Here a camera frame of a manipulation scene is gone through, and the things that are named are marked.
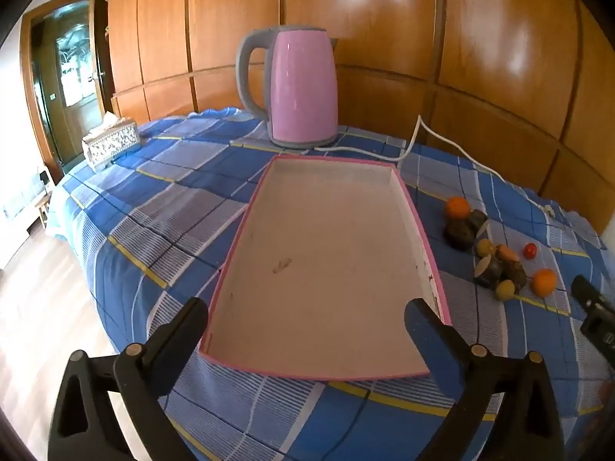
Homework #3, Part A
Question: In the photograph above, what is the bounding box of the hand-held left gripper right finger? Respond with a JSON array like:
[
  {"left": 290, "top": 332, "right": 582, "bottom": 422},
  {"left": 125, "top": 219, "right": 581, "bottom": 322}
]
[{"left": 404, "top": 298, "right": 565, "bottom": 461}]

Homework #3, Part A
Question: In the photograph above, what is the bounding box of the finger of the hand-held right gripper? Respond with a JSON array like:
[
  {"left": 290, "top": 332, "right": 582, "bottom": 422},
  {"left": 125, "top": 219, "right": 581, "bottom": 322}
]
[
  {"left": 579, "top": 305, "right": 615, "bottom": 363},
  {"left": 571, "top": 275, "right": 611, "bottom": 315}
]

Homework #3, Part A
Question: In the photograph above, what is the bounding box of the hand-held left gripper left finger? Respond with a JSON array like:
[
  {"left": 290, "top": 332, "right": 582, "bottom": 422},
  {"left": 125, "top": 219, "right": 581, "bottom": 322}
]
[{"left": 48, "top": 297, "right": 209, "bottom": 461}]

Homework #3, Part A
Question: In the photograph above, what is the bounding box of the orange mandarin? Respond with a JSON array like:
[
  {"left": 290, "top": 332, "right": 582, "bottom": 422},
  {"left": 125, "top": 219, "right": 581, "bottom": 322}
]
[
  {"left": 444, "top": 197, "right": 472, "bottom": 219},
  {"left": 531, "top": 269, "right": 558, "bottom": 297}
]

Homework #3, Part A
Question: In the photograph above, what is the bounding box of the cut brown taro piece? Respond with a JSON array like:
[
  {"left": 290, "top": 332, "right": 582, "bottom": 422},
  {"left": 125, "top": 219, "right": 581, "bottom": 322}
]
[
  {"left": 473, "top": 255, "right": 504, "bottom": 289},
  {"left": 466, "top": 209, "right": 491, "bottom": 236}
]

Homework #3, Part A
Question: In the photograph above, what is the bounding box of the pink-edged white tray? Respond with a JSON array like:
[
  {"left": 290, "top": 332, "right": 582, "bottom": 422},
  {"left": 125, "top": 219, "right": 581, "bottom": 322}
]
[{"left": 199, "top": 154, "right": 452, "bottom": 380}]

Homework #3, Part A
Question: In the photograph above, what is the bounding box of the blue checked tablecloth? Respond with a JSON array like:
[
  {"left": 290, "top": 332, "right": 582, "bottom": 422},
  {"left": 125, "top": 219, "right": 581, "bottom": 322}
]
[{"left": 48, "top": 108, "right": 611, "bottom": 461}]

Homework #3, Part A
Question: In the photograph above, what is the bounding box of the small wooden stool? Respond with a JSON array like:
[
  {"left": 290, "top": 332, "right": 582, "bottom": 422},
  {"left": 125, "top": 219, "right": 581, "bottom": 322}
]
[{"left": 35, "top": 192, "right": 53, "bottom": 229}]

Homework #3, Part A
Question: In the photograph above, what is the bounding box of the patterned silver tissue box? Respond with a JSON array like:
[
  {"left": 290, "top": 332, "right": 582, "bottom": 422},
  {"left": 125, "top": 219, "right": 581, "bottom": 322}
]
[{"left": 81, "top": 111, "right": 141, "bottom": 171}]

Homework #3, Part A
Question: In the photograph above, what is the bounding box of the pink electric kettle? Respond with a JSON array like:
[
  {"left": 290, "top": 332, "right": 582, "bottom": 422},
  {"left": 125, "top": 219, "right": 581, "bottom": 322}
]
[{"left": 235, "top": 26, "right": 339, "bottom": 149}]

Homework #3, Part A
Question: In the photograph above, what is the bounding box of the wooden glass-panel door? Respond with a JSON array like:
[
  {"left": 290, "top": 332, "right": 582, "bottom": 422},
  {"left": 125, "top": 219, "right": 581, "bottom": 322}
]
[{"left": 29, "top": 0, "right": 113, "bottom": 174}]

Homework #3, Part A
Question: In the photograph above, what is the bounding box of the wooden wardrobe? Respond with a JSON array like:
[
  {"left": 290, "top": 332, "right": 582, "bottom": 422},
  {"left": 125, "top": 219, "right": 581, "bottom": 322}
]
[{"left": 103, "top": 0, "right": 615, "bottom": 231}]

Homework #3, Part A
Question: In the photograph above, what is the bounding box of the white kettle power cord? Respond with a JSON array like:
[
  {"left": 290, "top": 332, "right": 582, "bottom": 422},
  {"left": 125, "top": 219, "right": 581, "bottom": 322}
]
[{"left": 314, "top": 115, "right": 555, "bottom": 214}]

